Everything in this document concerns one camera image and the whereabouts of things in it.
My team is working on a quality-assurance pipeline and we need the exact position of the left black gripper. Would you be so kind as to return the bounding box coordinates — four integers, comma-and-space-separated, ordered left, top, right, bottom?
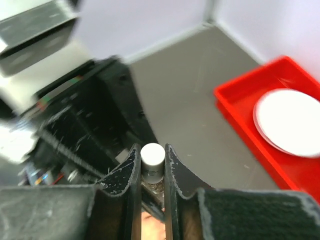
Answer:
24, 56, 157, 184

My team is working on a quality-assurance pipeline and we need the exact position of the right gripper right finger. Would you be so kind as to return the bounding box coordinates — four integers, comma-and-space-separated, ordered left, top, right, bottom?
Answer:
164, 144, 320, 240

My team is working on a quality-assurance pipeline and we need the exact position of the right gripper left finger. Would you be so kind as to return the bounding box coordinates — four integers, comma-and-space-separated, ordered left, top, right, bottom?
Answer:
0, 144, 142, 240

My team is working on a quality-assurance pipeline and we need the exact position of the white nail polish cap brush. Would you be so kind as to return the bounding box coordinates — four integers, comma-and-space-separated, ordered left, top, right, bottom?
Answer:
140, 143, 166, 184

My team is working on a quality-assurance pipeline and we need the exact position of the glitter nail polish bottle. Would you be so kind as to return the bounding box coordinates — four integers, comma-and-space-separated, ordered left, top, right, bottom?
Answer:
142, 176, 165, 196

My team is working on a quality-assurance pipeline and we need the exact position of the mannequin hand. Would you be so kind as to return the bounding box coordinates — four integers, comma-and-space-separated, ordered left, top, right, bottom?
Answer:
141, 211, 166, 240

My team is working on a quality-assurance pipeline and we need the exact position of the red plastic tray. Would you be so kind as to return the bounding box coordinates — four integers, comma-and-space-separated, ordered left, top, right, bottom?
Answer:
213, 56, 320, 200

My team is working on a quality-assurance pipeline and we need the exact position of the upper white plate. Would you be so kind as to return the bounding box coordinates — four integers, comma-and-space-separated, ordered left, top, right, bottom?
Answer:
253, 88, 320, 158

